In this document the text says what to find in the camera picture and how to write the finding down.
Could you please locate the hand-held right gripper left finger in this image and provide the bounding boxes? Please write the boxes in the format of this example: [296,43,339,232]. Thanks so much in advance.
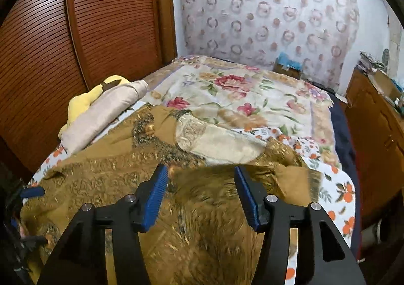
[37,163,169,285]

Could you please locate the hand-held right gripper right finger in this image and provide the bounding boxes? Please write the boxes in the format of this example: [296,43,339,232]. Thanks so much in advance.
[234,165,367,285]

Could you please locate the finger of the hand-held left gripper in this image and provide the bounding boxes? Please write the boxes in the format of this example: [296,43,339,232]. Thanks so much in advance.
[19,186,45,200]

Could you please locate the golden brown embroidered garment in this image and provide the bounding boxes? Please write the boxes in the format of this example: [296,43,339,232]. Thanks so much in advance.
[19,105,322,285]

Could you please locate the orange fruit print bedsheet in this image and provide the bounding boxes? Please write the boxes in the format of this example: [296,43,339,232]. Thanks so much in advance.
[27,99,357,285]

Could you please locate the floral blanket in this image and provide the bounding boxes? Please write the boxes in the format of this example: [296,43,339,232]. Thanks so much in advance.
[142,54,343,169]

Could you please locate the yellow plush toy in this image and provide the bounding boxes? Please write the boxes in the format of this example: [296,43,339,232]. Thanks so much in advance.
[58,75,131,139]

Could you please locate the navy blue blanket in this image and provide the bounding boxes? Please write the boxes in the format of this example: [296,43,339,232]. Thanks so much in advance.
[328,96,362,260]

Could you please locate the wooden sideboard cabinet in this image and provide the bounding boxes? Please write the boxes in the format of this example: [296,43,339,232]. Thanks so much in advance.
[344,67,404,229]

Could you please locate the brown box with blue items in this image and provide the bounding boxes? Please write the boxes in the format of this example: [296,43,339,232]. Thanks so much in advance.
[273,51,304,80]

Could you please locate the open cardboard box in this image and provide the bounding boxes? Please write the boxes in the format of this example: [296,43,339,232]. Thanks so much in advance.
[372,69,403,99]

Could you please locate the wooden slatted wardrobe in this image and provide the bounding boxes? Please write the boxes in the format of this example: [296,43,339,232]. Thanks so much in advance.
[0,0,177,175]

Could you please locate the pile of patterned cloths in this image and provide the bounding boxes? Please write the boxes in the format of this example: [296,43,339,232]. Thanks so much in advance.
[358,50,387,72]

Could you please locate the ring patterned curtain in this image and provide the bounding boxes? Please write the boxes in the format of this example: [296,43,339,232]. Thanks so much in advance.
[172,0,360,90]

